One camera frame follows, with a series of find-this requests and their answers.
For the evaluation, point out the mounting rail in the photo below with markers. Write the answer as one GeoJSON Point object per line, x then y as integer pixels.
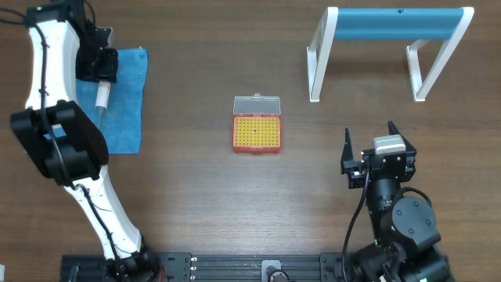
{"type": "Point", "coordinates": [235, 266]}

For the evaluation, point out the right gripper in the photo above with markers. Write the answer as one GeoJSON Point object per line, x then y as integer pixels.
{"type": "Point", "coordinates": [387, 166]}

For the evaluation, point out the blue cloth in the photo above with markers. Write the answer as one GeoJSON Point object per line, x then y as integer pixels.
{"type": "Point", "coordinates": [127, 102]}

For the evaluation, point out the red and yellow tip box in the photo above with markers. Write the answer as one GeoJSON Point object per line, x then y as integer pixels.
{"type": "Point", "coordinates": [256, 131]}

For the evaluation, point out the white and blue stand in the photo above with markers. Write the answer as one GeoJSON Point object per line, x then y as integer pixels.
{"type": "Point", "coordinates": [391, 23]}

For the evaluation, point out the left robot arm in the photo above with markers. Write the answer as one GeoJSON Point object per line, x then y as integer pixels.
{"type": "Point", "coordinates": [51, 62]}

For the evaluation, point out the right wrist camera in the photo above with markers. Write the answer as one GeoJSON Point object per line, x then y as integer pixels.
{"type": "Point", "coordinates": [389, 144]}

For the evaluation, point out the white pipette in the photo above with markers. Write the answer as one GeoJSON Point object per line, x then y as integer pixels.
{"type": "Point", "coordinates": [103, 94]}

